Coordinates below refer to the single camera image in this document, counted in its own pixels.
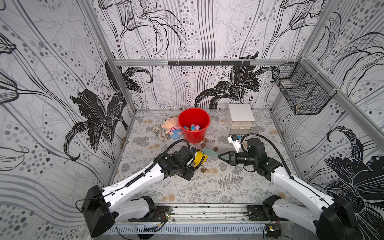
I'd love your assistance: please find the green cleaning brush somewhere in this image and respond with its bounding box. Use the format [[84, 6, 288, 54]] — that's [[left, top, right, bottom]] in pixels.
[[202, 148, 218, 158]]

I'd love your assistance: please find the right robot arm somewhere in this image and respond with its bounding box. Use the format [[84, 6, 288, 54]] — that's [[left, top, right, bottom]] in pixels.
[[218, 134, 359, 240]]

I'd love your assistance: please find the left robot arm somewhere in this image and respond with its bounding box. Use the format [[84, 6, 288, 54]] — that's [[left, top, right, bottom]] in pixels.
[[79, 146, 198, 238]]

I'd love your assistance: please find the red plastic bucket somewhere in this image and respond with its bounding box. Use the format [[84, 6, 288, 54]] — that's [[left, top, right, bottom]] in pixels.
[[178, 108, 211, 144]]

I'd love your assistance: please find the white mini drawer cabinet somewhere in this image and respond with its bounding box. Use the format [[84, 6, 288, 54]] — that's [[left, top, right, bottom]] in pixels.
[[227, 104, 255, 136]]

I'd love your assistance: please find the plush doll toy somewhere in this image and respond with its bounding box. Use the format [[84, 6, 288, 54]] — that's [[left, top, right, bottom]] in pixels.
[[151, 116, 183, 142]]

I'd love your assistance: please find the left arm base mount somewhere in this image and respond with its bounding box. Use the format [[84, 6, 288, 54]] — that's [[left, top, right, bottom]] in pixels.
[[128, 205, 171, 223]]

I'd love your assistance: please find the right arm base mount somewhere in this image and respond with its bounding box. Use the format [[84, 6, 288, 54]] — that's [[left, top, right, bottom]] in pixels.
[[244, 205, 287, 222]]

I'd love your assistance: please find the black wire wall basket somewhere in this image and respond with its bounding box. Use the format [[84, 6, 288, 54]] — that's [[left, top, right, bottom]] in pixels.
[[272, 61, 337, 116]]

